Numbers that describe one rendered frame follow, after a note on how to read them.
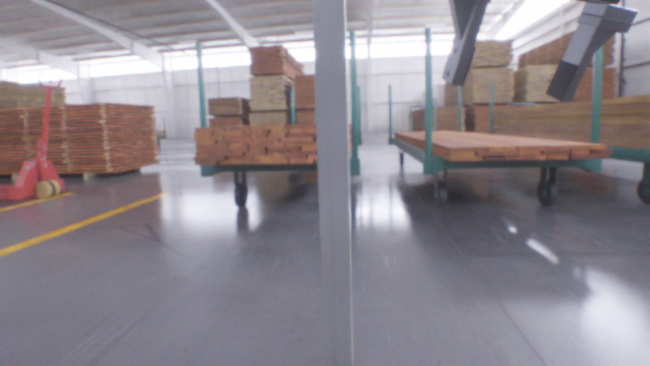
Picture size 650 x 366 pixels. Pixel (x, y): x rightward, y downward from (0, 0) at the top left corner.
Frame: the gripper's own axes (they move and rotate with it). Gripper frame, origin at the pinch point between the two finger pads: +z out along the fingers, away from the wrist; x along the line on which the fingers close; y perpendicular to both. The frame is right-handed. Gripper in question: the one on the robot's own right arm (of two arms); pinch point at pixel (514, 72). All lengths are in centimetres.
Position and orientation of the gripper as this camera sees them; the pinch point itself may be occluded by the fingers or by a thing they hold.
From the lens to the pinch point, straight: 40.4
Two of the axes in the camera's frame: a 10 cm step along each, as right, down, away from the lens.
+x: 9.9, 0.8, 1.3
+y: 0.7, 5.0, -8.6
